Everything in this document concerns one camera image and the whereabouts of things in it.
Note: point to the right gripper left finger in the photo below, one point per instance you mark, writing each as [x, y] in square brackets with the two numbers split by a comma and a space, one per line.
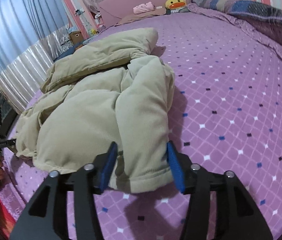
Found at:
[45, 215]

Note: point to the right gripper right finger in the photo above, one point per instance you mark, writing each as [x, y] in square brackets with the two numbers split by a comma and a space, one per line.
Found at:
[224, 196]

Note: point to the beige padded coat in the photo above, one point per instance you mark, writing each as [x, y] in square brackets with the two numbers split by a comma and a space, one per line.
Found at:
[110, 90]

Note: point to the purple diamond-pattern bed sheet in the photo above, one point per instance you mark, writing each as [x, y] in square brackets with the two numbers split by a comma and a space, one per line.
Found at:
[227, 115]

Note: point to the silver striped curtain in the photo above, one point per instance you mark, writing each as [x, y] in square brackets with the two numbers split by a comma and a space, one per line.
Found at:
[23, 77]

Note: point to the brown cardboard box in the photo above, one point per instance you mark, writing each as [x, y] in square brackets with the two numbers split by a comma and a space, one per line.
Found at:
[76, 37]

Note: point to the blue purple patchwork blanket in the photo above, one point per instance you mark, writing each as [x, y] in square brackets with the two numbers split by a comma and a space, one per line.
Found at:
[264, 18]

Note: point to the pink folded garment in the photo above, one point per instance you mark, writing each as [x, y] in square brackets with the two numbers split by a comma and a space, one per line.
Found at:
[143, 8]

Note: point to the brown pillow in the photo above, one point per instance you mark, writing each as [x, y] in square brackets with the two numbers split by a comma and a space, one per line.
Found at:
[138, 17]

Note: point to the yellow duck plush toy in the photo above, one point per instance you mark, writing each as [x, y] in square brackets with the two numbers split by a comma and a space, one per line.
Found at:
[175, 6]

